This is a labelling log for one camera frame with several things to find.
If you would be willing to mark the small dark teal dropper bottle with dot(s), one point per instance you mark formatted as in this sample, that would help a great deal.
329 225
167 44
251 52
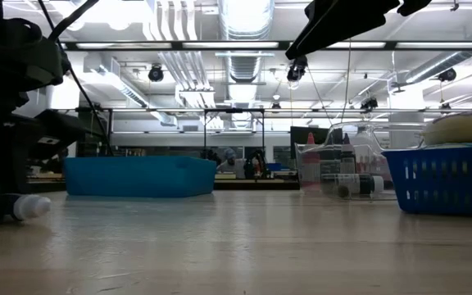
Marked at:
33 207

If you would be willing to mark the purple iced toy donut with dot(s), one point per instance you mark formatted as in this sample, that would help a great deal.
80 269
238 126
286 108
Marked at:
465 129

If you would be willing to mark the black overhead frame beam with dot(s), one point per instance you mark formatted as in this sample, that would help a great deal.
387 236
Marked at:
391 44

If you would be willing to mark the red food colouring bottle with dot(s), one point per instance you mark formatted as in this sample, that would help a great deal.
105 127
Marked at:
311 168

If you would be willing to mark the background black robot arm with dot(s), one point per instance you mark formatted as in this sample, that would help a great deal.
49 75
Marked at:
254 164

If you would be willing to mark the black background rig frame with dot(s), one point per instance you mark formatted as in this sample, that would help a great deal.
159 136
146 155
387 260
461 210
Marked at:
205 131

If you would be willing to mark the clear plastic bin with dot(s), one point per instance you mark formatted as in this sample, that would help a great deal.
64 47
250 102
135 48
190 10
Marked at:
367 139

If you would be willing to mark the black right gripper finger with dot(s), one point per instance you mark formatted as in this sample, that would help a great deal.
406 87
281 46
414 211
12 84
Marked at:
342 20

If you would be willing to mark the black ceiling camera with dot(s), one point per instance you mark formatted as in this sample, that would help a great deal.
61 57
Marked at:
297 70
369 103
155 74
447 74

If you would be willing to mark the blue slotted plastic basket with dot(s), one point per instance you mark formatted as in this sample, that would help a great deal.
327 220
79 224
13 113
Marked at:
445 184

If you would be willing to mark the black computer monitor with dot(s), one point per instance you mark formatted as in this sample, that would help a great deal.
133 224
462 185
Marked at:
296 137

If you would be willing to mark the black food colouring bottle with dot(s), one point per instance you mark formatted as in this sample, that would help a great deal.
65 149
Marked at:
355 184

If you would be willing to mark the teal plastic bin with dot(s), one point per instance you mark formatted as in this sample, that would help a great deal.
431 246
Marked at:
137 176

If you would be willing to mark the person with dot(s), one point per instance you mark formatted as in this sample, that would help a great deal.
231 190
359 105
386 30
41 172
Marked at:
230 164

